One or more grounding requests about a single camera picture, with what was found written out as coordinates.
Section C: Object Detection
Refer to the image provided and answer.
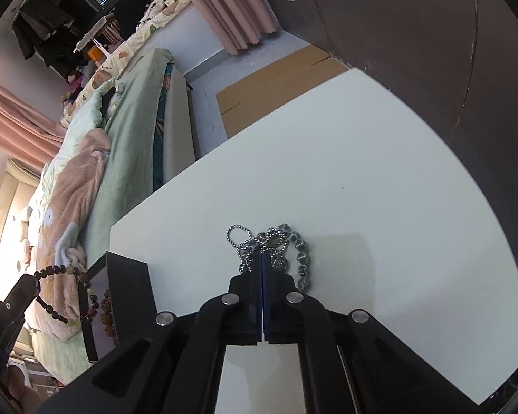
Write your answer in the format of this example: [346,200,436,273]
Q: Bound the multicolour bead bracelet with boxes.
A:
[32,264,101,327]

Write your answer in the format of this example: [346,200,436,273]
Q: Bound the silver ball chain necklace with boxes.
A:
[225,223,291,275]

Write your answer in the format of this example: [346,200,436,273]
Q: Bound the black square jewelry box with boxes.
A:
[77,252,156,364]

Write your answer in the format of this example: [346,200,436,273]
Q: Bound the pink duck fleece blanket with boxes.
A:
[34,128,111,341]

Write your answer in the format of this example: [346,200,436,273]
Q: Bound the white bedside table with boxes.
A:
[110,69,518,402]

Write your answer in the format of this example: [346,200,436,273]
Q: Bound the pink curtain left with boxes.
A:
[0,85,66,171]

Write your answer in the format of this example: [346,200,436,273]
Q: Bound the pink curtain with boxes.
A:
[192,0,278,55]
[0,85,66,171]

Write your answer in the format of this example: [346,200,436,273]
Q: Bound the white green pillow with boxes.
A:
[28,78,124,211]

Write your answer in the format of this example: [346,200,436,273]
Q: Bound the green bed sheet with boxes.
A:
[29,48,174,387]

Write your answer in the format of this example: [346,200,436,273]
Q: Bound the flat brown cardboard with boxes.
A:
[216,45,348,138]

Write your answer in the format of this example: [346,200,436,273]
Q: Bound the patterned window seat cushion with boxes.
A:
[60,0,192,128]

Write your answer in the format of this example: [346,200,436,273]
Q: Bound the hanging dark clothes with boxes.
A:
[12,0,83,78]

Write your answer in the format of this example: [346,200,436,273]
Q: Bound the pink curtain right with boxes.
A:
[192,0,278,55]

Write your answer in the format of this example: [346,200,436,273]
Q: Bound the brown wooden bead bracelet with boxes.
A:
[99,289,119,348]

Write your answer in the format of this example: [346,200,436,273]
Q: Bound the grey stone bead bracelet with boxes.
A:
[266,222,313,292]

